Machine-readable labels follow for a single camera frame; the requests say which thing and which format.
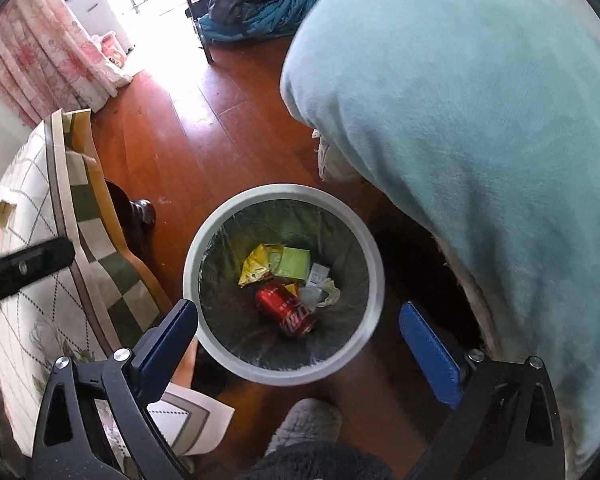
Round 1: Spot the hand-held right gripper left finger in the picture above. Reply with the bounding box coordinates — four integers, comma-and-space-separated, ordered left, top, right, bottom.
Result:
30, 299, 199, 480

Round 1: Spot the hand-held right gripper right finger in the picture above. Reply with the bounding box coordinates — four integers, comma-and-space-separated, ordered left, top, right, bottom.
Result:
399, 301, 566, 480

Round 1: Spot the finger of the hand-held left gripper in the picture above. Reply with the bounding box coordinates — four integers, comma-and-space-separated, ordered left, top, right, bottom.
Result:
0, 237, 76, 311

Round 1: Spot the white trash bin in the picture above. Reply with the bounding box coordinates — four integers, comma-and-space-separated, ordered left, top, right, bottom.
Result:
182, 184, 385, 387

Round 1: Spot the yellow panda snack packet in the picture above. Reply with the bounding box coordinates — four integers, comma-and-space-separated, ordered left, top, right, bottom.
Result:
237, 242, 287, 287

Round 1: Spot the red soda can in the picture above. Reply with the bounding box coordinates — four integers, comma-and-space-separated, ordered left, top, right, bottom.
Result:
256, 280, 317, 338

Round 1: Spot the plastic wrapper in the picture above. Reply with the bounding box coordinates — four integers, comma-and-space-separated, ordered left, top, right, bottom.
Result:
285, 277, 341, 311

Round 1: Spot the green box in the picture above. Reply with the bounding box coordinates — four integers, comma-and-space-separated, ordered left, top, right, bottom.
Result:
275, 246, 312, 281

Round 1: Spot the checked floral tablecloth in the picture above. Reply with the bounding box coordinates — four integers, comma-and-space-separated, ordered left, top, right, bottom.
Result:
0, 107, 236, 480

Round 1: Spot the dark table leg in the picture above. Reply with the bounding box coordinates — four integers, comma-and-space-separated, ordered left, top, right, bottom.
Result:
102, 177, 157, 261

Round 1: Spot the grey fluffy slipper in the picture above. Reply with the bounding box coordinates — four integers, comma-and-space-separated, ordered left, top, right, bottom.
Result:
265, 398, 343, 458

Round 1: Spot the pink floral curtain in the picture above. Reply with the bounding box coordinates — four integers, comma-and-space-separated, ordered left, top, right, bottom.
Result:
0, 0, 133, 128

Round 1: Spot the light blue blanket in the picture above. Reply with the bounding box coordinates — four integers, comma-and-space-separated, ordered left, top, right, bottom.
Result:
280, 0, 600, 480

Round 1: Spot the white appliance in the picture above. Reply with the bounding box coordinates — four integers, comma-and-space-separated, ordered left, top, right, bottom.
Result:
62, 0, 131, 56

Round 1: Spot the pile of dark clothes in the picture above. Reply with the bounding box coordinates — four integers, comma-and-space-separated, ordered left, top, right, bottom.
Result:
197, 0, 328, 43

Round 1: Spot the black clothes rack frame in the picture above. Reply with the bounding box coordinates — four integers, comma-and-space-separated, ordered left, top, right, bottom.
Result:
177, 0, 216, 65

